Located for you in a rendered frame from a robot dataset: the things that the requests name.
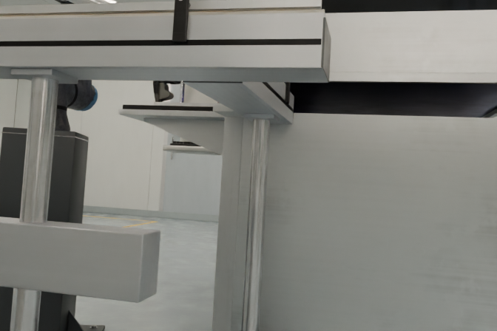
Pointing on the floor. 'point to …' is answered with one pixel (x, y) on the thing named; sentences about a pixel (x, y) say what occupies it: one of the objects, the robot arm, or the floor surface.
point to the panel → (375, 224)
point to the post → (230, 184)
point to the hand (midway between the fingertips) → (157, 104)
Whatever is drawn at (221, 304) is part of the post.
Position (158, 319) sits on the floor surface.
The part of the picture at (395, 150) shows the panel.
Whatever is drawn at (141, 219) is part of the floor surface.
